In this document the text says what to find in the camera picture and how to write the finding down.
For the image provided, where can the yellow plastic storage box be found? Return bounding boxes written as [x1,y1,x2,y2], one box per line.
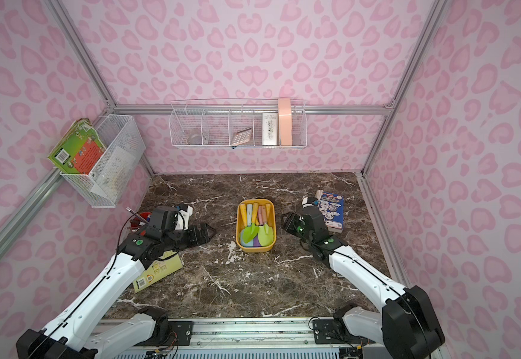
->
[235,199,277,253]

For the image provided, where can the purple shovel pink handle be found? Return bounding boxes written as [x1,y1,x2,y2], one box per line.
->
[250,202,262,248]

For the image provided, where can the light blue plastic shovel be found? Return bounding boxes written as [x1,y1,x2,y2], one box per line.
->
[241,203,253,227]

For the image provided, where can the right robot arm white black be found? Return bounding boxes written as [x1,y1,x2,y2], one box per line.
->
[281,204,446,358]

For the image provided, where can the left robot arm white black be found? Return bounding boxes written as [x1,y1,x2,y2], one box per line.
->
[16,204,216,358]

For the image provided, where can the pink box on shelf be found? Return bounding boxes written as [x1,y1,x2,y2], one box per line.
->
[278,97,293,147]

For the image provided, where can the white box on shelf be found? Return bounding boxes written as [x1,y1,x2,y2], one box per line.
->
[262,112,278,146]

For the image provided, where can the yellow green booklet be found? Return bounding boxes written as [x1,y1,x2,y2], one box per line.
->
[133,251,183,293]

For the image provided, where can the blue white book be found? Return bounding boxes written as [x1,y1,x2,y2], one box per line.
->
[316,190,344,233]

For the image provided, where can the red pen holder cup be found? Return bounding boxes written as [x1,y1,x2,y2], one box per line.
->
[126,207,151,231]

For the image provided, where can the white papers in basket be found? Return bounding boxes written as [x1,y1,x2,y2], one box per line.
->
[91,147,136,203]

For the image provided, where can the round clear object on shelf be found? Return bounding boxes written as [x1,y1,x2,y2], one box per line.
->
[186,129,204,146]

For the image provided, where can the small pink calculator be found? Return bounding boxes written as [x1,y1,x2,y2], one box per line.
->
[230,127,254,147]

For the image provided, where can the green red book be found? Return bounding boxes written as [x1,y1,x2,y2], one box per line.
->
[48,118,106,175]

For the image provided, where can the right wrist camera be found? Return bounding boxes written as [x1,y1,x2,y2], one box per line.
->
[302,196,320,208]

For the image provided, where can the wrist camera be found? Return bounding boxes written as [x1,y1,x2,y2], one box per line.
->
[175,203,193,230]
[302,196,320,208]

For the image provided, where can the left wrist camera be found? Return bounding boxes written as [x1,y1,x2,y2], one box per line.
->
[175,203,193,230]

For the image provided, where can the white mesh wall basket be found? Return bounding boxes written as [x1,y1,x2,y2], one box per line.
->
[61,115,146,208]

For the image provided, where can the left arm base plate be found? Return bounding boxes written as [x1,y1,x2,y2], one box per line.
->
[136,320,194,348]

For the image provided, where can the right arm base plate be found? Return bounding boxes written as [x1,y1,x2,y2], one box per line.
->
[308,317,373,346]

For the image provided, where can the white wire wall shelf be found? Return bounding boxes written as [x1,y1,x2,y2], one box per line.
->
[169,99,308,149]

